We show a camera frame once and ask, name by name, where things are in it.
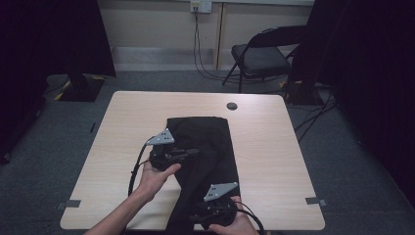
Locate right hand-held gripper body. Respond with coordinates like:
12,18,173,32
199,181,240,230

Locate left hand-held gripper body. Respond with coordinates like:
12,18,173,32
145,127,180,172

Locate black pants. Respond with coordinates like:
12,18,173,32
164,116,241,235

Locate person's right hand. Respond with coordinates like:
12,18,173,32
208,195,260,235

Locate person's left hand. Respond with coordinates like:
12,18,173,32
135,161,182,204

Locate black stand base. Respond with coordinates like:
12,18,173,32
58,72,108,103
281,79,325,107

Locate black folding chair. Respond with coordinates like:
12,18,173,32
222,24,308,94

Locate black curtain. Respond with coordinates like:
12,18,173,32
0,0,117,165
289,0,415,208

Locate left hand-held gripper black cable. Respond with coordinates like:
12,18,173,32
127,142,155,198

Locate hand-held gripper black cable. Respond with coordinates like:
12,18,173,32
127,142,155,198
234,201,267,235

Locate right hand-held gripper black cable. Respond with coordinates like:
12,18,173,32
234,201,267,235

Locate black wall outlet cable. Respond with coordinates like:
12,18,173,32
193,6,244,83

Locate black floor cables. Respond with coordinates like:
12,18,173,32
293,85,339,143

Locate white wall outlet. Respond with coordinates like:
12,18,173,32
190,0,213,14

